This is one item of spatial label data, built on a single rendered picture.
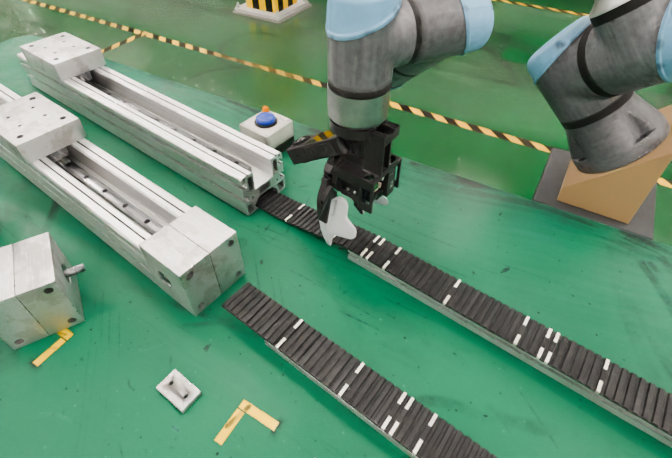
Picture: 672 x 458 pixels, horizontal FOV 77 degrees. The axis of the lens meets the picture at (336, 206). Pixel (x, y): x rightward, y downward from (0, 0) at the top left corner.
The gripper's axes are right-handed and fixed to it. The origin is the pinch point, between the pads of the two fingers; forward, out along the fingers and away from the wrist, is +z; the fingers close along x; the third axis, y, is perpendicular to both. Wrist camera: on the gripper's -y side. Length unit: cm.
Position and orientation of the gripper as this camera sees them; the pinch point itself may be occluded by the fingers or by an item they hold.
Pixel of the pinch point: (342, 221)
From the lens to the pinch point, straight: 67.7
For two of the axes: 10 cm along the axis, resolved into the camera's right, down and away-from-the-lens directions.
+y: 7.9, 4.2, -4.4
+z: 0.0, 7.3, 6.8
